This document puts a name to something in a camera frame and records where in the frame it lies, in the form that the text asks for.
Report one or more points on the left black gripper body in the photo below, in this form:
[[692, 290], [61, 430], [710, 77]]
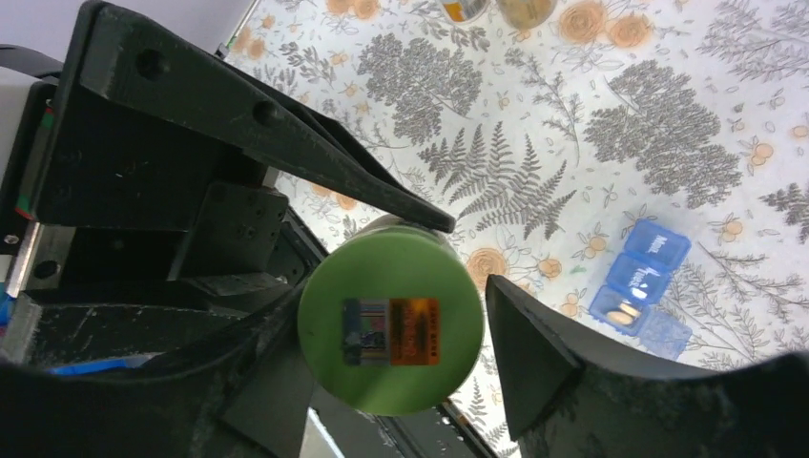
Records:
[[140, 237]]

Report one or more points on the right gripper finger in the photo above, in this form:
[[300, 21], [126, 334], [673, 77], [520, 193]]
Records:
[[570, 391]]

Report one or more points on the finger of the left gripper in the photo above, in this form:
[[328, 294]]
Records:
[[129, 61], [242, 391]]

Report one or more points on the blue weekly pill organizer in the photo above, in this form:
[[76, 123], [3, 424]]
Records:
[[629, 300]]

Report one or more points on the green pill bottle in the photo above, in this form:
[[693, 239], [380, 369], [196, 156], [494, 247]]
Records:
[[391, 322]]

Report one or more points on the floral patterned table mat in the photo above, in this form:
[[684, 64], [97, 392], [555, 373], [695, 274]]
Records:
[[549, 142]]

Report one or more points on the white cap pill bottle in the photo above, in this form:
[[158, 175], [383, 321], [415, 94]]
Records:
[[462, 11]]

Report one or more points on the amber pill bottle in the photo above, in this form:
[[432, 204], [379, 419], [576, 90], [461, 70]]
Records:
[[525, 14]]

